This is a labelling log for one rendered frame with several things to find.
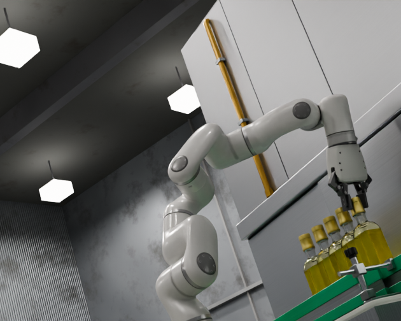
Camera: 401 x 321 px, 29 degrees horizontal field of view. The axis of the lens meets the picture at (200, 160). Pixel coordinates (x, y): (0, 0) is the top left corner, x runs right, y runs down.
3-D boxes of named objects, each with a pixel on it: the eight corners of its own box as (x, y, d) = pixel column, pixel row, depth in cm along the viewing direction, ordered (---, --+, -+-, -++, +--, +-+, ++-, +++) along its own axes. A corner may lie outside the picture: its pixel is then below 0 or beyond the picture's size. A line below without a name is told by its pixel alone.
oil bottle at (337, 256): (382, 311, 199) (351, 235, 207) (366, 314, 196) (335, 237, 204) (368, 318, 203) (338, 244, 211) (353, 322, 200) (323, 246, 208)
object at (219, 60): (276, 193, 254) (209, 16, 281) (269, 194, 252) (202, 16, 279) (272, 198, 256) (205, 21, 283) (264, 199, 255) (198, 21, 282)
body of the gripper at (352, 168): (346, 144, 209) (355, 185, 208) (317, 146, 204) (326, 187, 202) (365, 137, 203) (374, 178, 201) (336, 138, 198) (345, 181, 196)
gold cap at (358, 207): (368, 211, 199) (361, 195, 201) (358, 212, 197) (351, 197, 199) (359, 216, 202) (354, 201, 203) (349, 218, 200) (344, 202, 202)
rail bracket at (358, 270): (407, 289, 182) (386, 241, 186) (354, 300, 173) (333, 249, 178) (398, 293, 184) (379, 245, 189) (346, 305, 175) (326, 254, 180)
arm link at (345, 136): (345, 137, 210) (347, 147, 209) (320, 138, 205) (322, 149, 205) (364, 130, 204) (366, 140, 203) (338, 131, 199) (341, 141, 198)
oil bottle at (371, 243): (410, 296, 190) (377, 217, 198) (394, 299, 187) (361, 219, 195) (396, 304, 194) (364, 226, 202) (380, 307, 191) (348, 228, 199)
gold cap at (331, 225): (343, 229, 208) (337, 214, 210) (333, 230, 206) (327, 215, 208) (335, 234, 211) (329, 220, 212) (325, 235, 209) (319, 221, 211)
